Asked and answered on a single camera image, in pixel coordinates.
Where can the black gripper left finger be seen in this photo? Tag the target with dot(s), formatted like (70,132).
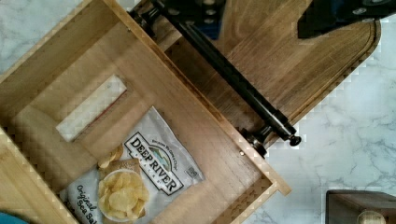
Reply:
(206,15)

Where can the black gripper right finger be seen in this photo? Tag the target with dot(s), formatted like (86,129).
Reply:
(324,16)

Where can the light wooden drawer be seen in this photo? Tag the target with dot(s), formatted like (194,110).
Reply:
(96,40)

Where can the dark wooden cutting board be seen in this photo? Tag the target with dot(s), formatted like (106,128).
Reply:
(260,39)

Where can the Deep River chips bag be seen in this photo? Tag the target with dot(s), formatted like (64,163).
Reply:
(137,180)

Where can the dark wooden utensil box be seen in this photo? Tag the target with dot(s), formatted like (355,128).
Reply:
(344,205)

